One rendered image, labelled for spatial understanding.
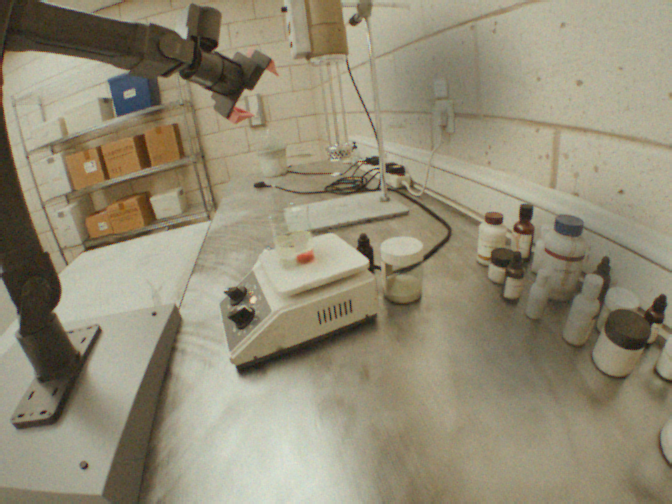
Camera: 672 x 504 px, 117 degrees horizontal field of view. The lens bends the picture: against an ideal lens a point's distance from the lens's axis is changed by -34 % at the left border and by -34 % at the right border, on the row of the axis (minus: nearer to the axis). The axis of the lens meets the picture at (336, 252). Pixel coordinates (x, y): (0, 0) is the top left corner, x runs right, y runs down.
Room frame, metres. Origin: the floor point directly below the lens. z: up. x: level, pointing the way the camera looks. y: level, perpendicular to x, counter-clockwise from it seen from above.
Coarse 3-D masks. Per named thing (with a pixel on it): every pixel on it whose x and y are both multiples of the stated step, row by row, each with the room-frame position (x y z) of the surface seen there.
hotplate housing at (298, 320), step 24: (264, 288) 0.34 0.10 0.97; (312, 288) 0.32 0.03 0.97; (336, 288) 0.31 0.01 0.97; (360, 288) 0.32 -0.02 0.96; (288, 312) 0.29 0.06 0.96; (312, 312) 0.30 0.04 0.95; (336, 312) 0.31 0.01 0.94; (360, 312) 0.32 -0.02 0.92; (264, 336) 0.27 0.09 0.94; (288, 336) 0.28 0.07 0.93; (312, 336) 0.29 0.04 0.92; (240, 360) 0.26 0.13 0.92; (264, 360) 0.27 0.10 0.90
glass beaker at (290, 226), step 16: (272, 208) 0.38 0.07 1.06; (288, 208) 0.38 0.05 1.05; (304, 208) 0.37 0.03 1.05; (272, 224) 0.34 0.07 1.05; (288, 224) 0.34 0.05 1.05; (304, 224) 0.34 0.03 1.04; (288, 240) 0.34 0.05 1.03; (304, 240) 0.34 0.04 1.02; (288, 256) 0.34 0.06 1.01; (304, 256) 0.34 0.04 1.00
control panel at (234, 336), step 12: (252, 276) 0.38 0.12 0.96; (252, 288) 0.35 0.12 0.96; (228, 300) 0.36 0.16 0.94; (264, 300) 0.31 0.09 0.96; (228, 312) 0.34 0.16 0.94; (264, 312) 0.29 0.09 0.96; (228, 324) 0.31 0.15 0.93; (252, 324) 0.29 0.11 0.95; (228, 336) 0.29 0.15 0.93; (240, 336) 0.28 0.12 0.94; (228, 348) 0.27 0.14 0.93
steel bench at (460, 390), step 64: (256, 192) 1.15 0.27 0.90; (256, 256) 0.58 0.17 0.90; (448, 256) 0.47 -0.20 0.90; (192, 320) 0.38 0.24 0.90; (384, 320) 0.32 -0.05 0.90; (448, 320) 0.30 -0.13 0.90; (512, 320) 0.28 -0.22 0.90; (192, 384) 0.24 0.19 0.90; (256, 384) 0.24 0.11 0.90; (320, 384) 0.23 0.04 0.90; (384, 384) 0.22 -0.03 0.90; (448, 384) 0.20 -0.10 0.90; (512, 384) 0.18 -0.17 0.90; (576, 384) 0.16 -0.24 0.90; (640, 384) 0.12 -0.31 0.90; (192, 448) 0.15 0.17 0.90; (256, 448) 0.15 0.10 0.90; (320, 448) 0.15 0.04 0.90; (384, 448) 0.14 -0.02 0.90; (448, 448) 0.13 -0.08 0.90; (512, 448) 0.11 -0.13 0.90; (576, 448) 0.09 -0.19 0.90; (640, 448) 0.06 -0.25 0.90
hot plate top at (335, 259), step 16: (320, 240) 0.42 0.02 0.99; (336, 240) 0.41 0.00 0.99; (272, 256) 0.38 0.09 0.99; (320, 256) 0.36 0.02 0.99; (336, 256) 0.36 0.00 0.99; (352, 256) 0.35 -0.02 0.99; (272, 272) 0.34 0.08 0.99; (288, 272) 0.33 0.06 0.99; (304, 272) 0.33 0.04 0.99; (320, 272) 0.32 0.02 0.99; (336, 272) 0.32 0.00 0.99; (352, 272) 0.32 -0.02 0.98; (288, 288) 0.30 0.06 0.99; (304, 288) 0.30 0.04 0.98
